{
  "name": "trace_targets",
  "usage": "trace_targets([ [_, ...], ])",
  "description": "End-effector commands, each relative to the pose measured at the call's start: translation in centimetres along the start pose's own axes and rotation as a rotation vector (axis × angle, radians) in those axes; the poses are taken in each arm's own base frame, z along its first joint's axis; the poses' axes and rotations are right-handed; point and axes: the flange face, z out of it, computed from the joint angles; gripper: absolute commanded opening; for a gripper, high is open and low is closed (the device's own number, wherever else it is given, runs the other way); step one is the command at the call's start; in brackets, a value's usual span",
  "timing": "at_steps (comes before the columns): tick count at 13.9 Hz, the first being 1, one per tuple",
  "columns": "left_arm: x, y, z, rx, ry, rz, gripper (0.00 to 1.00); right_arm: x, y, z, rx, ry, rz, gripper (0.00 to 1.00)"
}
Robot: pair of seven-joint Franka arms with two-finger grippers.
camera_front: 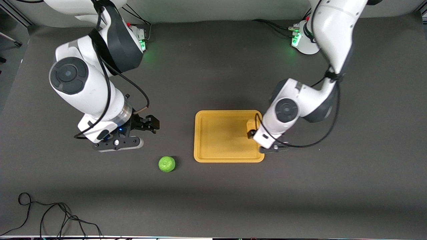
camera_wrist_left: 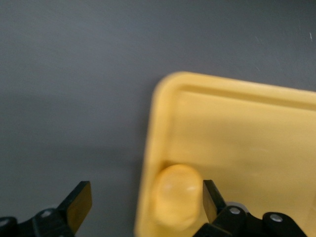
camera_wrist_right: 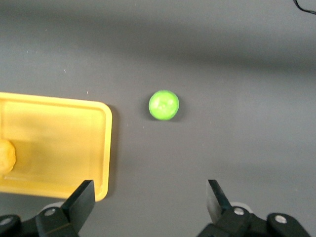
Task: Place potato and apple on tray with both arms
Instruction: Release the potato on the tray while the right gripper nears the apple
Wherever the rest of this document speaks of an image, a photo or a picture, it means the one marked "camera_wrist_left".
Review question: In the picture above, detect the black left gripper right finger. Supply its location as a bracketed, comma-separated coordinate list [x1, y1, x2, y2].
[191, 179, 308, 237]

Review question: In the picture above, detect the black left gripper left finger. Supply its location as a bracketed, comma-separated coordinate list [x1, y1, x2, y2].
[0, 181, 93, 237]

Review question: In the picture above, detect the yellow potato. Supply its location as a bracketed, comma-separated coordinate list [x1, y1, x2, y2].
[150, 163, 204, 227]

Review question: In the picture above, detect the yellow rectangular plastic tray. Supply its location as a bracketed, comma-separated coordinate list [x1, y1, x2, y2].
[133, 71, 316, 237]

